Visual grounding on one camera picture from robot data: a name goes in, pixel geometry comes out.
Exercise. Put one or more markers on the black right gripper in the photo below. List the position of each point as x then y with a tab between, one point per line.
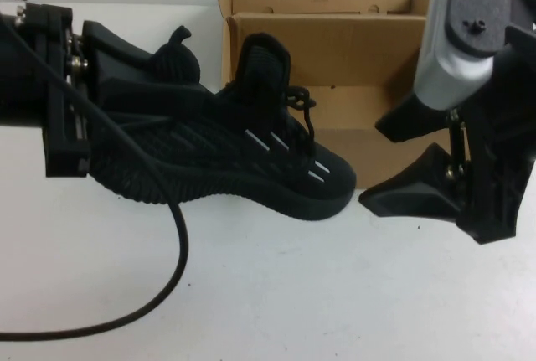
502	147

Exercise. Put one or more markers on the black knit sneaker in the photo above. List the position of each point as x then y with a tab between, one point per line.
209	126

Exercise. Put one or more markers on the brown cardboard shoe box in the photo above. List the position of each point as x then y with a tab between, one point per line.
335	51

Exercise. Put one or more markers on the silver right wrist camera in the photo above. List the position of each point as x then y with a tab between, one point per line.
439	63

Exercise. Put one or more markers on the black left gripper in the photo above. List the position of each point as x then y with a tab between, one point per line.
25	84

